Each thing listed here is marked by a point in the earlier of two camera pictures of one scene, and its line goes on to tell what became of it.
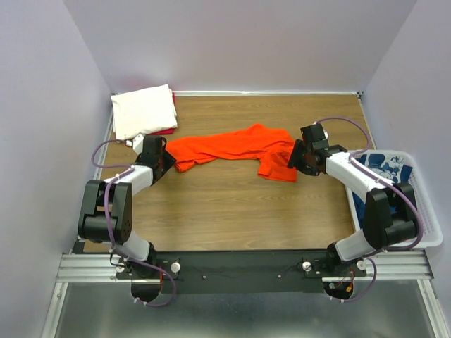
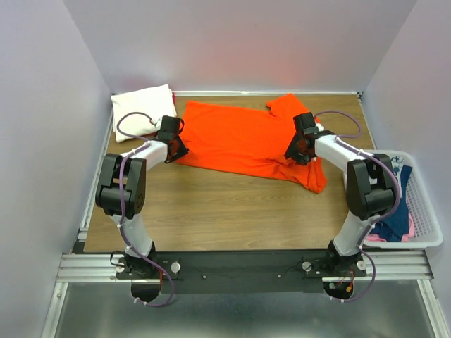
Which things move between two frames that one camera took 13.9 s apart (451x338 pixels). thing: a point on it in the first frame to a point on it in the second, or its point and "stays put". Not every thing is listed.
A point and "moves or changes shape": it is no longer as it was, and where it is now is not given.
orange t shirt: [270, 148] moves or changes shape
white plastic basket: [431, 234] stays put
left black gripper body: [166, 160] to [181, 148]
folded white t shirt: [144, 111] stays put
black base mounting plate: [269, 271] stays put
